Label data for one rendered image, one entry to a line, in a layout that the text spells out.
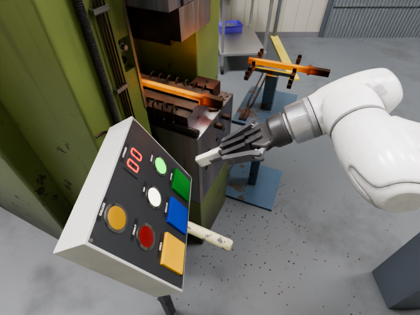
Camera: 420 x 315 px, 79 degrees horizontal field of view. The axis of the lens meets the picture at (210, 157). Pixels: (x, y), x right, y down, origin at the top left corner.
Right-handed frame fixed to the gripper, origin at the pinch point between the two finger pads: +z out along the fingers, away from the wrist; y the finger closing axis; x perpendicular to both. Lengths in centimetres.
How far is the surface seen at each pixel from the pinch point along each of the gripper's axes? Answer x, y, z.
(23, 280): -42, 6, 152
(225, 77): -106, 250, 42
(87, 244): 15.9, -26.7, 13.3
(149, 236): 3.0, -19.7, 12.7
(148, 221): 3.8, -16.5, 13.1
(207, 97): -8.4, 44.1, 6.8
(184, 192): -6.8, -2.2, 12.4
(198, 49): 0, 75, 8
